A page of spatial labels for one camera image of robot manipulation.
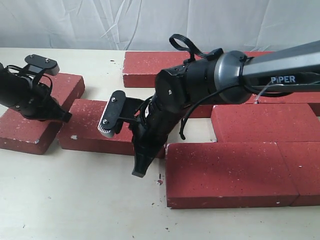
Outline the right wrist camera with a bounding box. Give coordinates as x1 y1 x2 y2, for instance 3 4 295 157
97 90 144 138

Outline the rear row right brick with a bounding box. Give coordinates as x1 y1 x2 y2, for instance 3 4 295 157
194 48 273 62

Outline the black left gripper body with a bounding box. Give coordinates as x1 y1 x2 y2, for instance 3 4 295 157
9 75 57 122

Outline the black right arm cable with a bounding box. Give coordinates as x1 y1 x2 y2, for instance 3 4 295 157
137 33 320 141

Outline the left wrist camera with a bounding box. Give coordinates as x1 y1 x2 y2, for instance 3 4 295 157
24 54 60 76

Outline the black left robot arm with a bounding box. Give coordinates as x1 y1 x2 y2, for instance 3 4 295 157
0 63 72 123

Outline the rear row left brick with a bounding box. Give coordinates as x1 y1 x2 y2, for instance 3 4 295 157
122 51 201 88

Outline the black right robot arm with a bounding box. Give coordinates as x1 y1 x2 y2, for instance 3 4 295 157
131 34 320 178

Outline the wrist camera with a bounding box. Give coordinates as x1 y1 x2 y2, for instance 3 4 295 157
24 54 60 76
97 90 144 138

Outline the red brick lying on table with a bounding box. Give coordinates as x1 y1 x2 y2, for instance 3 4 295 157
0 73 85 155

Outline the white backdrop cloth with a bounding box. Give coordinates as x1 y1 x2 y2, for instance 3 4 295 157
0 0 320 51

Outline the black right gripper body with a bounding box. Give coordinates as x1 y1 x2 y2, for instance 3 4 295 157
129 94 186 156

